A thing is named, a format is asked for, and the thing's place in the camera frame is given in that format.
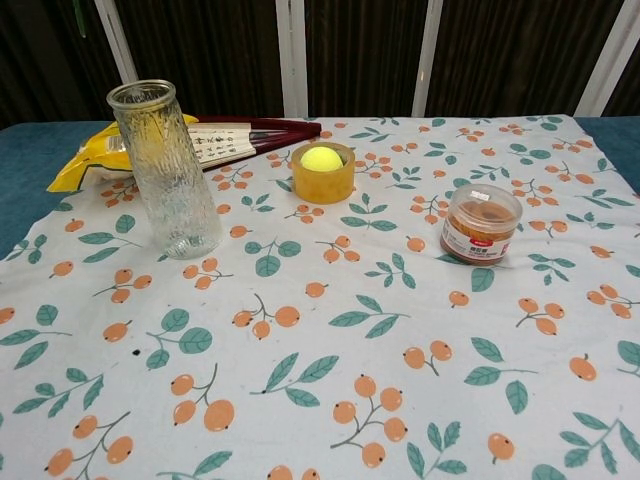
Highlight clear glass cup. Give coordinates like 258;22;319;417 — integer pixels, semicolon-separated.
106;78;225;261

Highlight amber tape roll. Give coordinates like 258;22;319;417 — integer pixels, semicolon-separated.
292;142;357;204

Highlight yellow tennis ball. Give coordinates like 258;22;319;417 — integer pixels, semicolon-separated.
299;146;344;169

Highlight floral fruit print tablecloth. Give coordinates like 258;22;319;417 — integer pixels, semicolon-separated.
0;114;640;480

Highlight paper folding fan calligraphy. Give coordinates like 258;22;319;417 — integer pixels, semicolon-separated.
187;115;322;172

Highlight clear plastic jar brown contents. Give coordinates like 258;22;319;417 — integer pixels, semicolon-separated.
439;183;523;268

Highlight yellow snack bag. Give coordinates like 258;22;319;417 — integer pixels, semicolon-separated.
47;113;199;194

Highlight white frame pole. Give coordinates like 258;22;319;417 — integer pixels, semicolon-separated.
93;0;140;82
274;0;309;119
411;0;444;117
573;0;627;117

